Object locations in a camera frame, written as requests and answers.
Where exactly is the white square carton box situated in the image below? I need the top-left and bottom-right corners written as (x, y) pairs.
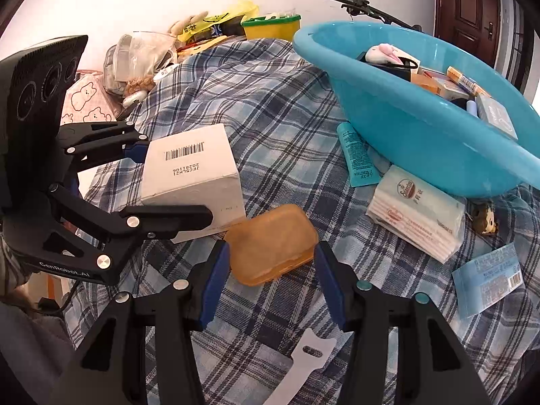
top-left (140, 124), bottom-right (246, 243)

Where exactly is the orange plastic case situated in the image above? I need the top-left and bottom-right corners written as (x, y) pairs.
top-left (224, 204), bottom-right (319, 286)

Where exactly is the grey lighter case box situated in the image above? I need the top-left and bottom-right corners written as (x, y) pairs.
top-left (475, 94), bottom-right (518, 141)

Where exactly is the plush bunny hair tie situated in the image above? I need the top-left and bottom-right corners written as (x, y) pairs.
top-left (364, 42), bottom-right (420, 71)

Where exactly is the bear pattern pouch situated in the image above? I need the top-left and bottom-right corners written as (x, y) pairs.
top-left (60, 71), bottom-right (121, 125)

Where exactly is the clear plastic zip bag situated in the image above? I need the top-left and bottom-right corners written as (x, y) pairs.
top-left (103, 31), bottom-right (177, 96)

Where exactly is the light blue wipes pack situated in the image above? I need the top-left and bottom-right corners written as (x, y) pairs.
top-left (452, 242), bottom-right (523, 319)

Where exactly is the white tissue pack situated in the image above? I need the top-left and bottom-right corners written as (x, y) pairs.
top-left (366, 165), bottom-right (465, 263)

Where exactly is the blue plaid cloth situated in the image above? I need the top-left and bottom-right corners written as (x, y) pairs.
top-left (62, 37), bottom-right (540, 405)

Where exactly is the beige plush toy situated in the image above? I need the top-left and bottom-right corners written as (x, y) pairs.
top-left (167, 11), bottom-right (209, 37)

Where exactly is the small doll figurine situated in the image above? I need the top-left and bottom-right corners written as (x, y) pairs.
top-left (471, 202), bottom-right (497, 236)

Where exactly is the teal cosmetic tube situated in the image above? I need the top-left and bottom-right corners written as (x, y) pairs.
top-left (337, 121), bottom-right (381, 187)

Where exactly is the yellow plastic bag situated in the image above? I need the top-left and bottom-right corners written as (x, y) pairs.
top-left (177, 0), bottom-right (259, 45)

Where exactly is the blue plastic basin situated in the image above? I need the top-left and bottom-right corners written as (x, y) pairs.
top-left (293, 21), bottom-right (539, 197)

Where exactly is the yellow green-lidded container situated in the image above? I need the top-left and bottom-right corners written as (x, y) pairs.
top-left (241, 15), bottom-right (301, 41)

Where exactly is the red white cigarette pack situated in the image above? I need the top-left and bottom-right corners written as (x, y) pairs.
top-left (411, 68), bottom-right (470, 101)

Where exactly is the black open tray box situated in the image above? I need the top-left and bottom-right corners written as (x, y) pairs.
top-left (356, 52), bottom-right (419, 81)

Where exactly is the dark brown entrance door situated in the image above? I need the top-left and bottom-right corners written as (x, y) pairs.
top-left (435, 0), bottom-right (501, 67)

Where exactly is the white velcro strap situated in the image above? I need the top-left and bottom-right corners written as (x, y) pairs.
top-left (261, 327), bottom-right (339, 405)

